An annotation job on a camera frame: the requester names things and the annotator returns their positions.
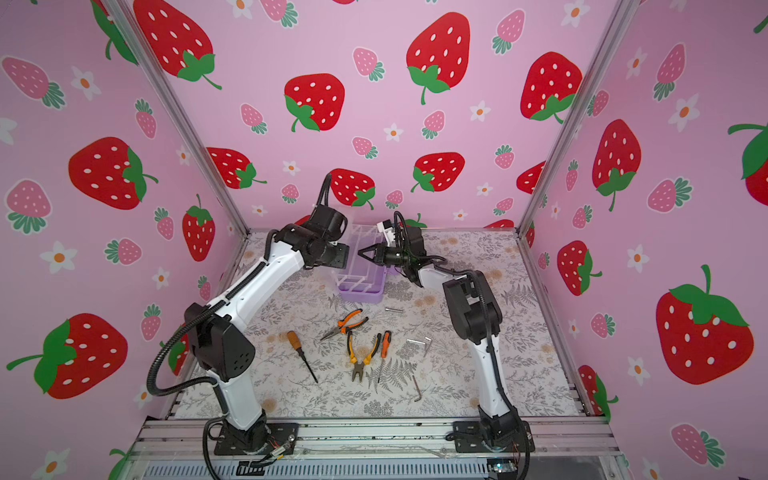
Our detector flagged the aluminium corner post left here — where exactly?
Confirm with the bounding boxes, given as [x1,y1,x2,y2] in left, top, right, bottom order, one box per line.
[104,0,250,238]

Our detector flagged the small silver hex key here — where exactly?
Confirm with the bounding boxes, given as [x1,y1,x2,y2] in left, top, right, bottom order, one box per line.
[406,337,432,356]

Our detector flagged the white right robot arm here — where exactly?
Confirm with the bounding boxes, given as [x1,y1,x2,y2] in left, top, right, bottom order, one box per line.
[358,221,523,444]

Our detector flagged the wooden handle screwdriver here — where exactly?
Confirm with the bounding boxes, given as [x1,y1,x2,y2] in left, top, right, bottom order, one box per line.
[286,330,319,383]

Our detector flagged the aluminium front frame rail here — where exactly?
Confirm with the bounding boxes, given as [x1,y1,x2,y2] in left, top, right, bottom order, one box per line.
[114,417,633,479]

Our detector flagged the dark long hex key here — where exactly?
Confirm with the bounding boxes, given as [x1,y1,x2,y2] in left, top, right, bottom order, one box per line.
[412,375,423,403]

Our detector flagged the purple plastic tool box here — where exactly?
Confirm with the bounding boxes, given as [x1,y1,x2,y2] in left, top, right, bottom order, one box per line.
[331,224,389,304]

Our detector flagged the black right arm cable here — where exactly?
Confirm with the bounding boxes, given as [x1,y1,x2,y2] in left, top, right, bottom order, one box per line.
[392,209,535,480]

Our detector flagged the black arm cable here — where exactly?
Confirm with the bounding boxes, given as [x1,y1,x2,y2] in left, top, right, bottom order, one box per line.
[145,172,334,480]
[392,209,535,480]

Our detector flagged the aluminium corner post right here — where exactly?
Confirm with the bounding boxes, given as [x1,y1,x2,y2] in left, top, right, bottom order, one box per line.
[516,0,640,239]

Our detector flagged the aluminium corner post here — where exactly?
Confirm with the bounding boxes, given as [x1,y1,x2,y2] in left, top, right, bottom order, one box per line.
[516,0,640,239]
[104,0,250,238]

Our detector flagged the yellow black cutting pliers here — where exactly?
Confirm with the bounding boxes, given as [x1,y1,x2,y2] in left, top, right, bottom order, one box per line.
[346,331,383,382]

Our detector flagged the orange black small screwdriver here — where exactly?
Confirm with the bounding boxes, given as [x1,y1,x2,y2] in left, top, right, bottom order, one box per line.
[377,330,392,384]

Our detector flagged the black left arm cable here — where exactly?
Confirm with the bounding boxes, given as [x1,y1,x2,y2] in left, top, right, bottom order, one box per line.
[145,172,334,480]

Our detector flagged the orange needle nose pliers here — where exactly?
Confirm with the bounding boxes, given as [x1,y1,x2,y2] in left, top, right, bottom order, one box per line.
[320,309,369,341]

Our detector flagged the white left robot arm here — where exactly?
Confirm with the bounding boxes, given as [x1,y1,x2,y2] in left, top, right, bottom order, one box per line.
[185,205,349,452]

